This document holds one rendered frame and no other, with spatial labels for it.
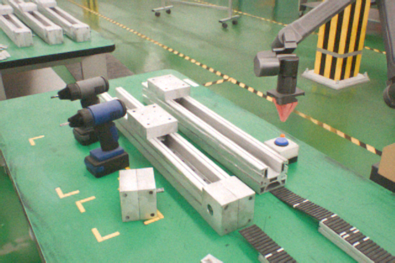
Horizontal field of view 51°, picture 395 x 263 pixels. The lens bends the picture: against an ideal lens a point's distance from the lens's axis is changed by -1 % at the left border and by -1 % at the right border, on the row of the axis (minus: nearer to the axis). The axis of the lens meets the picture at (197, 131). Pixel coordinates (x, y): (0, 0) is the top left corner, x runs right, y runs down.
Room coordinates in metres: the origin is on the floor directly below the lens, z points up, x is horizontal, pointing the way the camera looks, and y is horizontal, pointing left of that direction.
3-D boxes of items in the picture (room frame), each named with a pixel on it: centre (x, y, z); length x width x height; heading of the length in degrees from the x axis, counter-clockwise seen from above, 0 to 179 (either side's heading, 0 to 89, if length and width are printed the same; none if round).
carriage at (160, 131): (1.25, 0.15, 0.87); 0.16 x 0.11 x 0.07; 31
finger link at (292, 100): (1.17, -0.26, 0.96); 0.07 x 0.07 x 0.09; 30
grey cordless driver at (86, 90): (1.31, 0.39, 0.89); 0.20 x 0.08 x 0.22; 129
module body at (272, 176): (1.35, -0.01, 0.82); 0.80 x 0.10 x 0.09; 31
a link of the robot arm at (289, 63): (1.18, -0.26, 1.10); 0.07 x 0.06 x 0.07; 102
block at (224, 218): (0.87, -0.09, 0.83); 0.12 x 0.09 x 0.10; 121
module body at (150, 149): (1.25, 0.15, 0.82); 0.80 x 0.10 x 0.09; 31
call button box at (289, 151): (1.17, -0.26, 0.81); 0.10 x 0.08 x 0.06; 121
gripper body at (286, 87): (1.18, -0.27, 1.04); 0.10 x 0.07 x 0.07; 120
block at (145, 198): (0.92, 0.15, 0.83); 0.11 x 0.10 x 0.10; 100
